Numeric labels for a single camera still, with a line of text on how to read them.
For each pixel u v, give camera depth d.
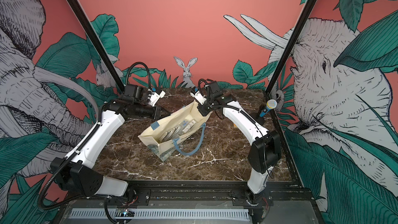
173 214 0.70
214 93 0.65
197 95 0.74
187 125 0.95
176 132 0.92
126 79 1.22
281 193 0.78
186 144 0.93
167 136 0.88
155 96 0.69
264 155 0.46
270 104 0.83
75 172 0.39
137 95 0.61
